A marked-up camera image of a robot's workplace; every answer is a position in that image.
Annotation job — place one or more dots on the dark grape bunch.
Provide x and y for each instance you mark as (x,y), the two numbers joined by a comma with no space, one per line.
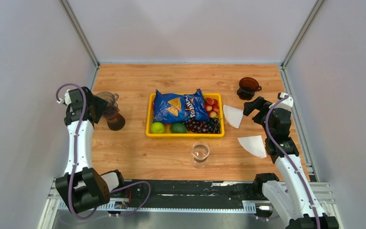
(212,126)

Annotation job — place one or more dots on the brown coffee dripper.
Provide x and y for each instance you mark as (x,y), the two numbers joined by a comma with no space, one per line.
(248,86)

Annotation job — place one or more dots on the clear glass beaker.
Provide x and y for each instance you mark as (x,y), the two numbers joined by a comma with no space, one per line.
(199,155)

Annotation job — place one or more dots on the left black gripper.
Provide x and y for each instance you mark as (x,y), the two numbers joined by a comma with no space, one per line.
(101,104)

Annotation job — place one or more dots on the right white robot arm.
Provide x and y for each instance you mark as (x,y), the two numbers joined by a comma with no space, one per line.
(296,204)

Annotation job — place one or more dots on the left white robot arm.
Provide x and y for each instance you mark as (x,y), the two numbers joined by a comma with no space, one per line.
(81,187)

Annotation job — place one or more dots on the blue chips bag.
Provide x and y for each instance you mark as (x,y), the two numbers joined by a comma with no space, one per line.
(176,108)

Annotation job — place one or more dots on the brown glass cup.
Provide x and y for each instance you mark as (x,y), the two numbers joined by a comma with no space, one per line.
(114,119)

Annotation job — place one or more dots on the dark green lime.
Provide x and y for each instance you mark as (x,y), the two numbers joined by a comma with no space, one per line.
(178,128)

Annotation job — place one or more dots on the yellow plastic tray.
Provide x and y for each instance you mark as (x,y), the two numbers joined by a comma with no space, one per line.
(168,135)

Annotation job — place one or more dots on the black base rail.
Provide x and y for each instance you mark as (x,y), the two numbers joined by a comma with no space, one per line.
(190,194)

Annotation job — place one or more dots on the white coffee filter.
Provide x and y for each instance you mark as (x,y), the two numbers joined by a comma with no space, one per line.
(254,145)
(233,116)

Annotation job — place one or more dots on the yellow-green lime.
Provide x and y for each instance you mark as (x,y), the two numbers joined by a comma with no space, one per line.
(157,128)

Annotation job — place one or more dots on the red lychee bunch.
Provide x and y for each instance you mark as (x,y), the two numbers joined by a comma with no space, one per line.
(212,107)

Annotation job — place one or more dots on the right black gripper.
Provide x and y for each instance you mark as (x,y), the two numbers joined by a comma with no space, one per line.
(259,103)

